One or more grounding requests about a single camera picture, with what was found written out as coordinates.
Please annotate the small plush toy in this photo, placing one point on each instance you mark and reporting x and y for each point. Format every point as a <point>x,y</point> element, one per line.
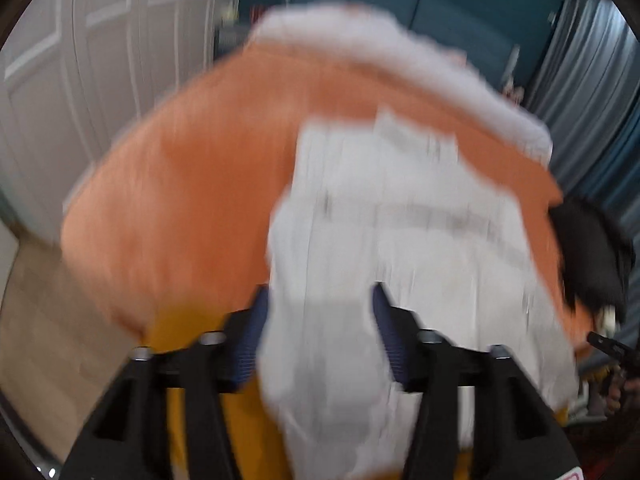
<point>512,92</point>

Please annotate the white quilted jacket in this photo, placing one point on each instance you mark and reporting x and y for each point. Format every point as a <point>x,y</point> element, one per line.
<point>390,240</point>

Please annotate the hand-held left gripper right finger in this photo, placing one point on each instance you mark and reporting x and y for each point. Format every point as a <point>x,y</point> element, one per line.
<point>389,332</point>

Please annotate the white wardrobe doors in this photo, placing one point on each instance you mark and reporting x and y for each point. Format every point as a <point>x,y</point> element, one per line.
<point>100,85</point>

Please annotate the pale pink duvet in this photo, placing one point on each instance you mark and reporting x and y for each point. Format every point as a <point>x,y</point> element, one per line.
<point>400,60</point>

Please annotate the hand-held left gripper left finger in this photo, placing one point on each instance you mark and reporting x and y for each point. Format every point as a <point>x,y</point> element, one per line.
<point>249,345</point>

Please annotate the orange plush blanket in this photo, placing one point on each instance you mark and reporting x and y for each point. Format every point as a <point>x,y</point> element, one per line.
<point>200,185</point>

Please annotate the black garment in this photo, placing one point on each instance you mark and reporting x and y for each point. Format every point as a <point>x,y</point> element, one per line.
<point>595,255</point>

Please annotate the grey blue curtain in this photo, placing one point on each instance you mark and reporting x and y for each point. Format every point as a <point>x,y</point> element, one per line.
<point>595,100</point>

